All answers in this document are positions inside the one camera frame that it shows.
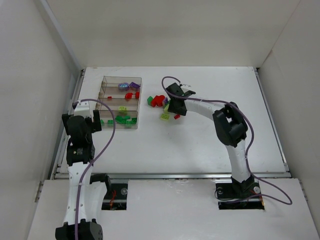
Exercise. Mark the lime lego in tray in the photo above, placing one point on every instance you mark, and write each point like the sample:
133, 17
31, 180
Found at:
122, 108

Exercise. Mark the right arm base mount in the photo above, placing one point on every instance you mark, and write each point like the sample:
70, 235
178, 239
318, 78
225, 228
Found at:
230, 198

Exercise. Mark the small red lego block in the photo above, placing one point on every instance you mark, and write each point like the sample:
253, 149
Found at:
137, 94

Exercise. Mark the large red lego block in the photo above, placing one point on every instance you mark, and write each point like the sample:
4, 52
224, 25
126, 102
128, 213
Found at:
157, 101

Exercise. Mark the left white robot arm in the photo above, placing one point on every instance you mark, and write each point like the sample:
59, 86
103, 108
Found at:
86, 190

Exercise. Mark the red arch lego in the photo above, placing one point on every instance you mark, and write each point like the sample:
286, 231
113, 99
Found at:
128, 96

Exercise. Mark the dark green flat lego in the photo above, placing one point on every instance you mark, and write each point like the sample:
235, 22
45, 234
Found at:
120, 119

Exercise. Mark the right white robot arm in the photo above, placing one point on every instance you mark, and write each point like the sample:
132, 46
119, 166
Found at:
230, 127

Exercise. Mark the green lego left of pile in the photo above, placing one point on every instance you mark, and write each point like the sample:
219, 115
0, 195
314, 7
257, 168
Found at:
149, 100

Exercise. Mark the green square lego in tray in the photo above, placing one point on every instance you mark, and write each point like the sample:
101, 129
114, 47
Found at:
130, 122

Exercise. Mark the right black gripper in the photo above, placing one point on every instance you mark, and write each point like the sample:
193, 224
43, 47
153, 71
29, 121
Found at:
177, 105

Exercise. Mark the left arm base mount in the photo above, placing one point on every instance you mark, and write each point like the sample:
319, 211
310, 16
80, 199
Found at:
116, 198

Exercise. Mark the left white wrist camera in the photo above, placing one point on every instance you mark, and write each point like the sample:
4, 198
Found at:
81, 108

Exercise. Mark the aluminium rail front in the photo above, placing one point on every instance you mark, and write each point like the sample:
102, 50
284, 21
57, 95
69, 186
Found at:
155, 176

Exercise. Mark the clear compartment organizer tray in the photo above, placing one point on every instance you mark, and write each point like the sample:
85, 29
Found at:
110, 95

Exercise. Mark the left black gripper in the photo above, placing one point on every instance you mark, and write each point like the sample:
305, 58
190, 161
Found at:
97, 121

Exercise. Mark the purple square lego brick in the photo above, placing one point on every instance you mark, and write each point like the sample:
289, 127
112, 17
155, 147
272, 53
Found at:
134, 86

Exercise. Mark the lime lego pile block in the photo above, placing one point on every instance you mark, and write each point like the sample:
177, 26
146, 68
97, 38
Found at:
164, 117

